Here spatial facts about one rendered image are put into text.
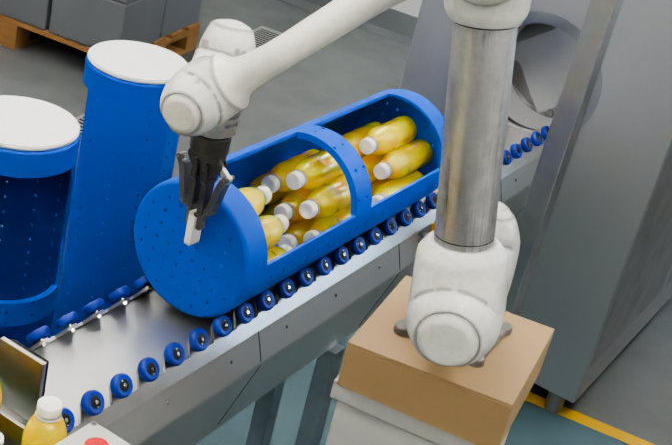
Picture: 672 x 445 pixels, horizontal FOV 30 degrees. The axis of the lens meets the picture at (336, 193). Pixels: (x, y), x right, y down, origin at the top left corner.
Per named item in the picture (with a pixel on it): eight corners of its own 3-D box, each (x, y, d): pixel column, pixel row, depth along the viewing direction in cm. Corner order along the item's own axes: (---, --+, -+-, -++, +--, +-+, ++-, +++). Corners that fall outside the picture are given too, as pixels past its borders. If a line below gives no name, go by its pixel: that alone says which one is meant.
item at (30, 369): (44, 419, 216) (53, 359, 210) (34, 424, 214) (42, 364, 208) (2, 391, 220) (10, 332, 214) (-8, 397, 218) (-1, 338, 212)
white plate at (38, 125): (-68, 110, 287) (-69, 114, 287) (18, 157, 275) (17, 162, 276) (21, 86, 309) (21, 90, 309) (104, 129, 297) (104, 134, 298)
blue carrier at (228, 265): (428, 219, 317) (471, 124, 304) (222, 346, 247) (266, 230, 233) (340, 161, 327) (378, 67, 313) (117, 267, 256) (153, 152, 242)
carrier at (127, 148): (141, 308, 395) (49, 299, 388) (187, 52, 357) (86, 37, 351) (143, 361, 370) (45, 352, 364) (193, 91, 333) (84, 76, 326)
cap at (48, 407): (37, 401, 195) (38, 392, 194) (62, 404, 196) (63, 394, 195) (35, 417, 192) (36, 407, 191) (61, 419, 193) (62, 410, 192)
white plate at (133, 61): (187, 48, 356) (186, 52, 357) (88, 33, 350) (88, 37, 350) (192, 87, 332) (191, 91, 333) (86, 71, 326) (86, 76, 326)
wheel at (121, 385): (124, 402, 221) (117, 404, 222) (138, 387, 225) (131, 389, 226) (112, 382, 220) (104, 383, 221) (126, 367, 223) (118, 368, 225)
